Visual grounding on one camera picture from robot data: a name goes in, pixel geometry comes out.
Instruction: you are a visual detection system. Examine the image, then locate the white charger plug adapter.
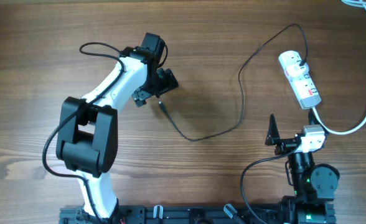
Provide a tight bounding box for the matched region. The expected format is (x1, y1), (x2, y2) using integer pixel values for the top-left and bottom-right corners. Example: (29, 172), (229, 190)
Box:
(286, 62), (309, 78)

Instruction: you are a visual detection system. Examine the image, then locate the black charger cable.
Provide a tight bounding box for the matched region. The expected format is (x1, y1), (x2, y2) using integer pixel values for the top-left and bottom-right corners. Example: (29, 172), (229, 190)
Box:
(157, 23), (309, 142)

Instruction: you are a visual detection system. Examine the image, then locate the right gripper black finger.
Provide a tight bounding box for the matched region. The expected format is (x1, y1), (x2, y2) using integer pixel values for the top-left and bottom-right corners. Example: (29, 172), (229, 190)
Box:
(265, 114), (280, 146)
(308, 110), (329, 135)

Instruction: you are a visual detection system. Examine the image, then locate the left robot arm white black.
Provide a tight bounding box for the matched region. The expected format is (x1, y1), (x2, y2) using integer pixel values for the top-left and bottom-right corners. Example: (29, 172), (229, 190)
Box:
(55, 33), (178, 223)

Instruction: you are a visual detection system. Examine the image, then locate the white power strip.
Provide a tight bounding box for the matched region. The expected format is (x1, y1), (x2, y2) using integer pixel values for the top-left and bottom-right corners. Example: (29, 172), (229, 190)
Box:
(278, 50), (321, 110)

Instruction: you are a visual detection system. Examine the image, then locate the black mounting rail base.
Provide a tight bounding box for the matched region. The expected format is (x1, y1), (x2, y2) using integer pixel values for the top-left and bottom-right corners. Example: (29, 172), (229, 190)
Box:
(59, 203), (337, 224)

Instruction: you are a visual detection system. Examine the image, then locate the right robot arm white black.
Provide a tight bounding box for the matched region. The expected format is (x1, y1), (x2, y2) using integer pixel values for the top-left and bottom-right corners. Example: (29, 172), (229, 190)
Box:
(265, 114), (340, 224)

